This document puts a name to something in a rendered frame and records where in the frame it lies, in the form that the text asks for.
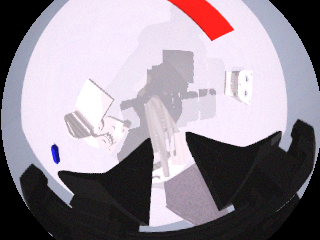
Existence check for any red flat plate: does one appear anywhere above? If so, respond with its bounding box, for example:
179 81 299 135
168 0 235 41

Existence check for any blue rectangular block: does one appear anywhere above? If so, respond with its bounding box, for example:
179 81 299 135
51 144 60 164

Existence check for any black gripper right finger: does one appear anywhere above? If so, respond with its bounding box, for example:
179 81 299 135
185 131 283 211

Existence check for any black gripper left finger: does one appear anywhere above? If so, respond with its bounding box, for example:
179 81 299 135
57 137 155 225

